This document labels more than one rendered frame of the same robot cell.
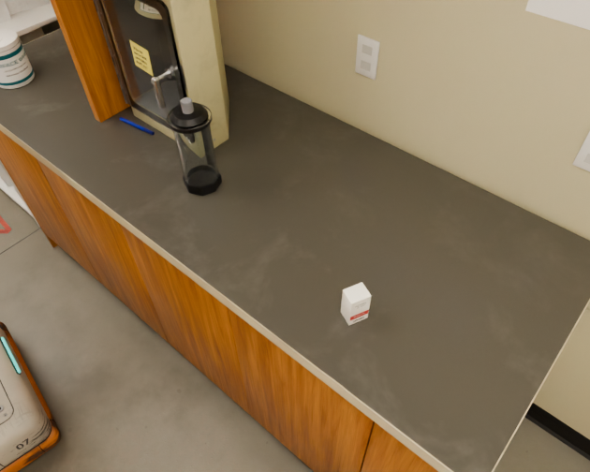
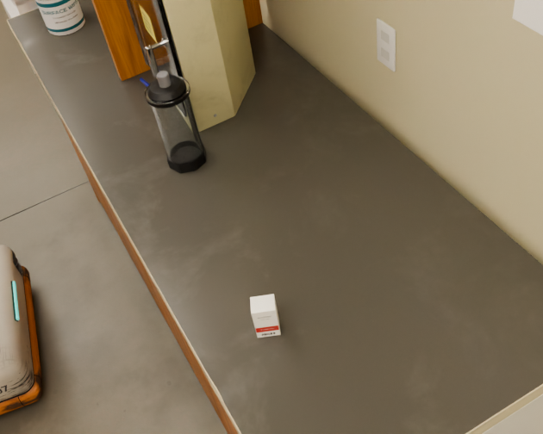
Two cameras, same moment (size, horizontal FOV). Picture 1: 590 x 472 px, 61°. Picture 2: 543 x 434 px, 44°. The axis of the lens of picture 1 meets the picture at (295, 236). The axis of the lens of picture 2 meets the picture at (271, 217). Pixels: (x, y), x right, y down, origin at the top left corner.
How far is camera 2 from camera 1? 0.56 m
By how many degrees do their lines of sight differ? 18
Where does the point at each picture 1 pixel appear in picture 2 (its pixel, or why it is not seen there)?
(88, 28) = not seen: outside the picture
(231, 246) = (184, 231)
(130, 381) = (125, 359)
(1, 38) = not seen: outside the picture
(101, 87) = (124, 46)
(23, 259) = (68, 209)
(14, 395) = (4, 340)
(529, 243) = (512, 297)
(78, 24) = not seen: outside the picture
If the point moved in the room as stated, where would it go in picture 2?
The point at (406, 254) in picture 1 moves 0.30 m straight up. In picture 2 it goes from (358, 277) to (352, 175)
